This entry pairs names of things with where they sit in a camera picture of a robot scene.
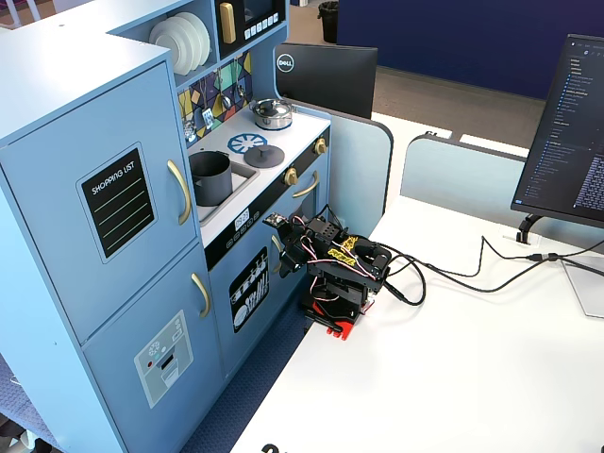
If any black Dell monitor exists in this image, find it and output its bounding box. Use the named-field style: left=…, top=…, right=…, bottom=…
left=273, top=42, right=379, bottom=121

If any light blue desk divider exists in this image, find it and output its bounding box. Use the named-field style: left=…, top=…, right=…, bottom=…
left=399, top=133, right=530, bottom=223
left=325, top=104, right=395, bottom=237

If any white metal frame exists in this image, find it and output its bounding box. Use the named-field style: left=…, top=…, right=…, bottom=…
left=12, top=0, right=42, bottom=27

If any gray toy pot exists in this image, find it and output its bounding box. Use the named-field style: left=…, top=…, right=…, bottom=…
left=188, top=150, right=234, bottom=208

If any white toy sink basin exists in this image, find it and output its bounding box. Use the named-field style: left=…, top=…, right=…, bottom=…
left=197, top=161, right=261, bottom=224

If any silver toy ladle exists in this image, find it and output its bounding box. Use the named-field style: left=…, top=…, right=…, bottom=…
left=217, top=68, right=233, bottom=110

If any blue wooden toy kitchen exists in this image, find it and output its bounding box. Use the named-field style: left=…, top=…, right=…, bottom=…
left=0, top=0, right=334, bottom=453

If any black cable with inline connector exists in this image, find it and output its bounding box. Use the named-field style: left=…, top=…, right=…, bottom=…
left=377, top=235, right=604, bottom=279

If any red printed base mount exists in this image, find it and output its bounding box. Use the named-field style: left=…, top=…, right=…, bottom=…
left=301, top=296, right=362, bottom=341

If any monitor with dark screen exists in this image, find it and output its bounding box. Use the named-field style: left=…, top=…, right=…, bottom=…
left=511, top=33, right=604, bottom=231

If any gold fridge door handle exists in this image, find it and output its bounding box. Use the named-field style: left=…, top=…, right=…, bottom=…
left=167, top=159, right=193, bottom=227

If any gold oven door handle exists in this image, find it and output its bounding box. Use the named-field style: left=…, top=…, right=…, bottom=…
left=292, top=170, right=321, bottom=200

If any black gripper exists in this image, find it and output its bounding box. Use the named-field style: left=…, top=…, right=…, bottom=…
left=277, top=219, right=316, bottom=280

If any gray flat plate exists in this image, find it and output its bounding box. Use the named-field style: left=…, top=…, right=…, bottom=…
left=561, top=257, right=604, bottom=320

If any black monitor stand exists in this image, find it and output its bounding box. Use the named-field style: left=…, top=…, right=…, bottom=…
left=516, top=213, right=545, bottom=245

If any gold freezer door handle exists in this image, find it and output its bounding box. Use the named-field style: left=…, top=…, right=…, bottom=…
left=191, top=272, right=212, bottom=319

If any gray pot lid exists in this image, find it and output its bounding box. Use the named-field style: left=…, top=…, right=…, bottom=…
left=243, top=144, right=286, bottom=169

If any black trash bin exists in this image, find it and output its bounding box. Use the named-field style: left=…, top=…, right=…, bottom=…
left=318, top=0, right=340, bottom=44

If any gold microwave handle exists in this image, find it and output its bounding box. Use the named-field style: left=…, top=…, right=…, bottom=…
left=219, top=2, right=238, bottom=45

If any white toy plate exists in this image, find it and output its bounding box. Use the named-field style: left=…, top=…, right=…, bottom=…
left=149, top=18, right=190, bottom=76
left=164, top=14, right=203, bottom=72
left=176, top=11, right=212, bottom=67

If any toy microwave black panel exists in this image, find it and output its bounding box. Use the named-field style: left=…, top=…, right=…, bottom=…
left=214, top=0, right=289, bottom=48

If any silver toy pot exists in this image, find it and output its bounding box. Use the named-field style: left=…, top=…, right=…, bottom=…
left=253, top=109, right=294, bottom=131

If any thick black cable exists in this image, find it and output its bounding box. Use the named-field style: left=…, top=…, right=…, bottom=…
left=377, top=252, right=604, bottom=308

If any silver toy spatula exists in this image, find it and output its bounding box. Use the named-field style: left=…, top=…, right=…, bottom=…
left=200, top=79, right=215, bottom=131

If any black table clamp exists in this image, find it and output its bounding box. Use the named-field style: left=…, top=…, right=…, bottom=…
left=305, top=313, right=344, bottom=333

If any silver toy strainer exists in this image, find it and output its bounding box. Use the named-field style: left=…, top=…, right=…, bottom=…
left=181, top=92, right=198, bottom=143

